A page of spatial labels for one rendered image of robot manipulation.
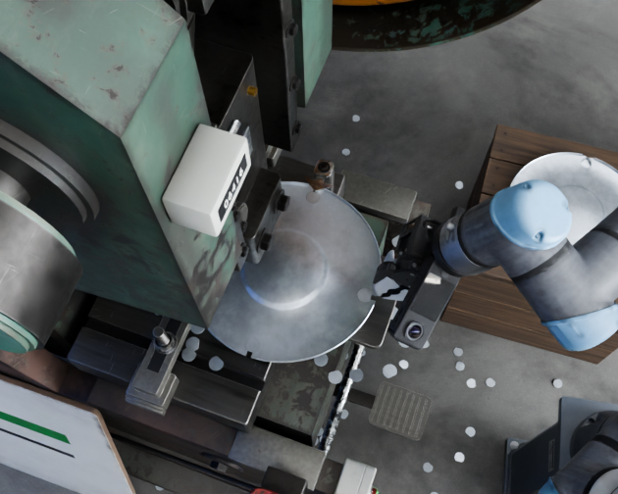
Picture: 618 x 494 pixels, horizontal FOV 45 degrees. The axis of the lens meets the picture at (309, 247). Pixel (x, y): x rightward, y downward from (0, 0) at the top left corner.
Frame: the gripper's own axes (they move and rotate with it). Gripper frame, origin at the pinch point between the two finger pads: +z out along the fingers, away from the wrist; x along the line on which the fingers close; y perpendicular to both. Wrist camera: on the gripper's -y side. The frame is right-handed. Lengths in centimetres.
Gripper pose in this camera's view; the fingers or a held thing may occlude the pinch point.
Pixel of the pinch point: (380, 294)
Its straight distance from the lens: 108.2
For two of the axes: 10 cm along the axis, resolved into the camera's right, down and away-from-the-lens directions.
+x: -8.7, -4.2, -2.6
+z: -3.9, 2.6, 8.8
